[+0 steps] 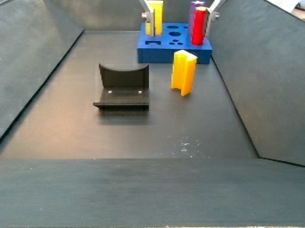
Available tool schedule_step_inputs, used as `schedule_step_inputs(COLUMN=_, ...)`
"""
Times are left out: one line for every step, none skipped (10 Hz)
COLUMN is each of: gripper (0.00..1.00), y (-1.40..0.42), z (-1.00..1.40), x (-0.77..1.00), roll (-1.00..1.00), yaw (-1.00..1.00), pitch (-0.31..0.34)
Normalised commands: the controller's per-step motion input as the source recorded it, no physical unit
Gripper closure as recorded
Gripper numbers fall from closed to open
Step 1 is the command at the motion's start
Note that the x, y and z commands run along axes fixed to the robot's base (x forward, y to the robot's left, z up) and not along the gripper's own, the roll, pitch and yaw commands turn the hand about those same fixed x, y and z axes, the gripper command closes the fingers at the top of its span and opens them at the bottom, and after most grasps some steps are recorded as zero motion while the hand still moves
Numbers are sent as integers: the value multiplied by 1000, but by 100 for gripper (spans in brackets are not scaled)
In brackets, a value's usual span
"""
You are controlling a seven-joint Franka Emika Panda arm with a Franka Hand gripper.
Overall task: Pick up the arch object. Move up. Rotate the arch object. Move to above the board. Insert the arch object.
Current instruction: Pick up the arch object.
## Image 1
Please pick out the black curved stand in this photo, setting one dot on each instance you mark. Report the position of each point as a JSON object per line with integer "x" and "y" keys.
{"x": 124, "y": 88}

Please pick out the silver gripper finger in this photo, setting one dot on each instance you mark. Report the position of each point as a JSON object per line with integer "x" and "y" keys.
{"x": 211, "y": 11}
{"x": 148, "y": 16}

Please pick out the purple star peg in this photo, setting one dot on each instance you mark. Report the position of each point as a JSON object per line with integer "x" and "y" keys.
{"x": 194, "y": 4}

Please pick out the yellow arch block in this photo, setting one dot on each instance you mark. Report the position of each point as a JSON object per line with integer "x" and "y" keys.
{"x": 156, "y": 5}

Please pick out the red hexagonal peg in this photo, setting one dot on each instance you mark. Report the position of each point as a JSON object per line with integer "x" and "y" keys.
{"x": 198, "y": 23}

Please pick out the blue peg board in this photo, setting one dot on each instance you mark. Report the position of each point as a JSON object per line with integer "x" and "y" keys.
{"x": 156, "y": 49}

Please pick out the orange-yellow arch block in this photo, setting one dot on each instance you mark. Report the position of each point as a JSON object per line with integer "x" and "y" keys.
{"x": 183, "y": 71}

